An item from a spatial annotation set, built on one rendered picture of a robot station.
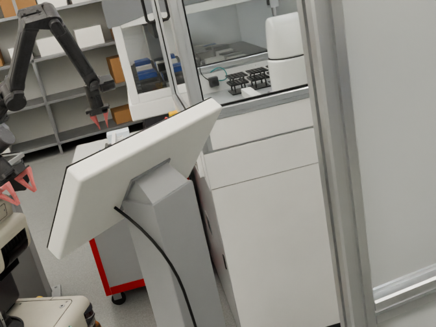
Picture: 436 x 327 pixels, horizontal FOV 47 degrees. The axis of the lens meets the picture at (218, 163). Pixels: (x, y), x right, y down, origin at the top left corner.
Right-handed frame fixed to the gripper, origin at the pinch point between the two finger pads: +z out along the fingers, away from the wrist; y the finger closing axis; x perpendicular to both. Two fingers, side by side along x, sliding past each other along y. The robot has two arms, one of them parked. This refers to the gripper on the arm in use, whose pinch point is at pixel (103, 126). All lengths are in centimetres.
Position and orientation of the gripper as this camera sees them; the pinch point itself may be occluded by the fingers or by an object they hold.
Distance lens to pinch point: 228.7
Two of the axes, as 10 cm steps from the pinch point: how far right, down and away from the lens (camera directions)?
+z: 2.2, 9.1, 3.5
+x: -1.8, -3.2, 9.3
